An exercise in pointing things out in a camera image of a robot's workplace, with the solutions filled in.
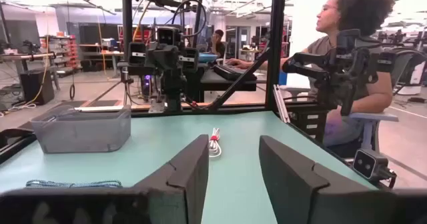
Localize black keyboard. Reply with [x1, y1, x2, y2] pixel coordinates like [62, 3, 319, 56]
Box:
[213, 63, 258, 82]

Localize black aluminium frame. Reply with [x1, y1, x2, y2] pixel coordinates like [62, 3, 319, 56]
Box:
[75, 0, 331, 118]

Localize black computer tower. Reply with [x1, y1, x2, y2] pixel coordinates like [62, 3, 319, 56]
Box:
[139, 73, 155, 98]

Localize yellow hanging cable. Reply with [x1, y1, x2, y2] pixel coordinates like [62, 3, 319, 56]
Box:
[8, 33, 51, 111]

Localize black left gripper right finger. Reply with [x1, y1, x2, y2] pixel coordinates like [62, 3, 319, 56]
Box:
[259, 135, 427, 224]

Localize black drawer cabinet white labels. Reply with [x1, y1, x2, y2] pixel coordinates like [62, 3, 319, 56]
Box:
[289, 107, 330, 142]

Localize blue black braided USB cable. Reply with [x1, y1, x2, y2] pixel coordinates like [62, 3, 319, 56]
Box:
[25, 179, 123, 189]

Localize black table-level camera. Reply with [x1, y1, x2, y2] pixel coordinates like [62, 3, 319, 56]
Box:
[352, 148, 398, 188]

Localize black desk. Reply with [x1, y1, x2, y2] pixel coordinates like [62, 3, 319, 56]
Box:
[199, 67, 268, 103]

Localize silver mounting bracket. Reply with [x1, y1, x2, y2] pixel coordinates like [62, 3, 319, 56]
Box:
[148, 99, 166, 114]

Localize black box speaker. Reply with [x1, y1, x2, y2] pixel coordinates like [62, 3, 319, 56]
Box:
[19, 69, 56, 105]

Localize grey translucent plastic bin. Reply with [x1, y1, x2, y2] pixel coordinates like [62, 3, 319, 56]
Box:
[30, 104, 132, 154]

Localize person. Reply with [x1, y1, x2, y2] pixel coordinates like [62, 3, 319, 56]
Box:
[226, 0, 396, 148]
[210, 29, 228, 60]

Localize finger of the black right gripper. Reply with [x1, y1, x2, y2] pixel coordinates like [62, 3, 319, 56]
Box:
[181, 47, 200, 73]
[127, 42, 147, 75]

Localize white USB cable red tie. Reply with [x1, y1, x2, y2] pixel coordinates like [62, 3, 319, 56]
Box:
[208, 127, 223, 159]

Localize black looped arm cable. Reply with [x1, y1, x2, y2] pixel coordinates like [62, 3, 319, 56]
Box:
[171, 0, 207, 39]

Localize wooden top table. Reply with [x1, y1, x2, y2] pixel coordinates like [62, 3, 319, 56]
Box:
[78, 49, 125, 78]

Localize shelf with orange bins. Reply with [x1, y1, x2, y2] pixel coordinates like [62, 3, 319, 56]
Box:
[39, 33, 81, 75]

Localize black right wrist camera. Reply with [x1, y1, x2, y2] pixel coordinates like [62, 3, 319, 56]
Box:
[156, 26, 181, 47]

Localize grey office chair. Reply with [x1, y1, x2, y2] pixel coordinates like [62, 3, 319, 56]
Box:
[346, 47, 427, 151]

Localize silver aluminium extrusion bar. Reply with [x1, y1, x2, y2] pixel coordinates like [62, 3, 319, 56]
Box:
[272, 83, 291, 124]

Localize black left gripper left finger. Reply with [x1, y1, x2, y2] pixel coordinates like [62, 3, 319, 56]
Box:
[0, 134, 209, 224]

